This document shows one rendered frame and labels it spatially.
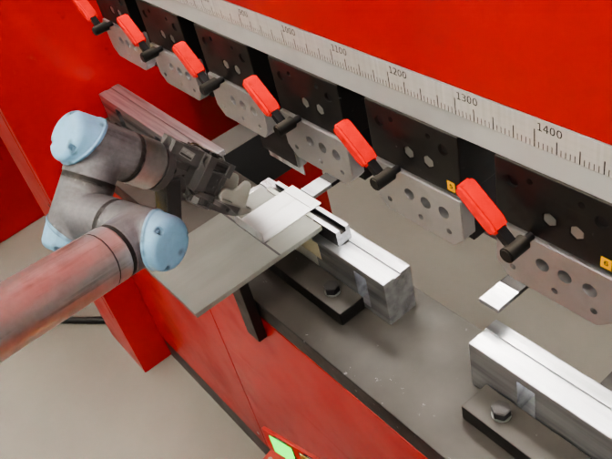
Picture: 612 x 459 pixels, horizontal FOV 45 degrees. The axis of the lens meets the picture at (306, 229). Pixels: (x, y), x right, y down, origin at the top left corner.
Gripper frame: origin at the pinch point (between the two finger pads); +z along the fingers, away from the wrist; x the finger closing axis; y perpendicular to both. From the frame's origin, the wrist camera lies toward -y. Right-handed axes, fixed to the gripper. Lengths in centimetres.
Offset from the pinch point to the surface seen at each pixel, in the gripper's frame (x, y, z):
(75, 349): 115, -88, 63
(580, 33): -60, 34, -30
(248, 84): -9.2, 19.2, -18.1
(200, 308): -8.5, -15.2, -6.5
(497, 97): -51, 28, -23
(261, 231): -1.8, -1.9, 4.5
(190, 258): 3.0, -11.2, -3.1
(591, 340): -11, 0, 137
